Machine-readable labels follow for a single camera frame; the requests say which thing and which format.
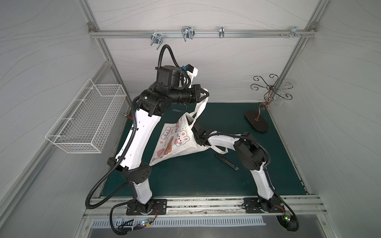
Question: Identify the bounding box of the metal scraper wooden handle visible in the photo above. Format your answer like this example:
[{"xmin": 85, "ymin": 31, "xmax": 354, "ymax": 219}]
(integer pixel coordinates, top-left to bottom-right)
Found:
[{"xmin": 122, "ymin": 113, "xmax": 133, "ymax": 121}]

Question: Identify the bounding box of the metal hook clamp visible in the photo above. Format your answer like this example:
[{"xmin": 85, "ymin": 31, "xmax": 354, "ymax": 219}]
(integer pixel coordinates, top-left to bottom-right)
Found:
[
  {"xmin": 181, "ymin": 26, "xmax": 195, "ymax": 42},
  {"xmin": 280, "ymin": 26, "xmax": 306, "ymax": 39},
  {"xmin": 150, "ymin": 32, "xmax": 163, "ymax": 50},
  {"xmin": 219, "ymin": 26, "xmax": 225, "ymax": 39}
]

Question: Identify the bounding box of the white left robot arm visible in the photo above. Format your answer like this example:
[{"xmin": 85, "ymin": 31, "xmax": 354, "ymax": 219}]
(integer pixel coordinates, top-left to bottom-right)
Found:
[{"xmin": 116, "ymin": 98, "xmax": 210, "ymax": 205}]

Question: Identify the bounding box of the white wire basket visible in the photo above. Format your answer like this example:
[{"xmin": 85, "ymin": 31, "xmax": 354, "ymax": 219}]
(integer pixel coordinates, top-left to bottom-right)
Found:
[{"xmin": 45, "ymin": 79, "xmax": 126, "ymax": 154}]

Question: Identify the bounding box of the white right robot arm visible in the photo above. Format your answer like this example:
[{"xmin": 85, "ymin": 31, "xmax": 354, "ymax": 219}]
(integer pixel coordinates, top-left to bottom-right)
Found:
[{"xmin": 192, "ymin": 128, "xmax": 275, "ymax": 201}]

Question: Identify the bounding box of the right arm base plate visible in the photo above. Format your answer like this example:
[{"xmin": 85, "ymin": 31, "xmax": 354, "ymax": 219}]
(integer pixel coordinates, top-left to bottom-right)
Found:
[{"xmin": 241, "ymin": 196, "xmax": 285, "ymax": 214}]

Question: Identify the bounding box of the white cartoon tote bag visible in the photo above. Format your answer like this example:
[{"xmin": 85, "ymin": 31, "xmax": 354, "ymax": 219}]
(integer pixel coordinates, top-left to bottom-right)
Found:
[{"xmin": 149, "ymin": 99, "xmax": 228, "ymax": 166}]

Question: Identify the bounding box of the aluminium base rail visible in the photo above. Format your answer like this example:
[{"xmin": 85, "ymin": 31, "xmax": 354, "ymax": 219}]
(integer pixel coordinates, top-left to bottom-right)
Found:
[{"xmin": 83, "ymin": 195, "xmax": 328, "ymax": 218}]

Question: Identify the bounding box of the copper jewelry stand black base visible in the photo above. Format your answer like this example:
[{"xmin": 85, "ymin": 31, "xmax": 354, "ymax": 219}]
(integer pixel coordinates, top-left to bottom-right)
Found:
[{"xmin": 245, "ymin": 73, "xmax": 293, "ymax": 132}]

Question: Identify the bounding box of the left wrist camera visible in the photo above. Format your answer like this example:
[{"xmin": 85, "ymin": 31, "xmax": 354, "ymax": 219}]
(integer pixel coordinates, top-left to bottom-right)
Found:
[{"xmin": 156, "ymin": 64, "xmax": 198, "ymax": 90}]

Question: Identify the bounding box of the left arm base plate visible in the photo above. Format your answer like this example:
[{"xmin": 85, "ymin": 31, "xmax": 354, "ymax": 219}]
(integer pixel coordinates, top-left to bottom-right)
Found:
[{"xmin": 126, "ymin": 198, "xmax": 167, "ymax": 216}]

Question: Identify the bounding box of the left black corrugated cable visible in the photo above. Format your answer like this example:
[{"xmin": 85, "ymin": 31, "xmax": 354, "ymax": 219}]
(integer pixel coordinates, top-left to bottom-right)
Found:
[{"xmin": 84, "ymin": 44, "xmax": 182, "ymax": 236}]

